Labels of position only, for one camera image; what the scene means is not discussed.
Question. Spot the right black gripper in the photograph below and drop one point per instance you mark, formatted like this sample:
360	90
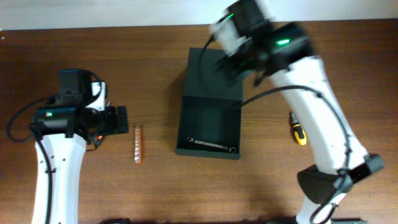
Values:
230	66

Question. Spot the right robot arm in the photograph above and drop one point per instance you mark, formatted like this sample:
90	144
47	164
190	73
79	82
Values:
286	56

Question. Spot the yellow black stubby screwdriver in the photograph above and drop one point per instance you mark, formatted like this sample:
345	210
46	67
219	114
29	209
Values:
297	131

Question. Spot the orange socket rail set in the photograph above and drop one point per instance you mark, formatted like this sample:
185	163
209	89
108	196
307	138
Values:
137	145

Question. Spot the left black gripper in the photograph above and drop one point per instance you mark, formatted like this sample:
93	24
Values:
121	119

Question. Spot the silver ratchet wrench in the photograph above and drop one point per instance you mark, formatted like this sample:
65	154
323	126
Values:
226	148

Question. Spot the orange black long-nose pliers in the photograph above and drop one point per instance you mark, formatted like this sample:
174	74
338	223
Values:
95	141

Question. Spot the black open gift box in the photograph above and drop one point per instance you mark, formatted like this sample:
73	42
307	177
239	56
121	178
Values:
209	110

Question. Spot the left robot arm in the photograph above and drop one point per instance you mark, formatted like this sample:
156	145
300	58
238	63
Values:
62	129

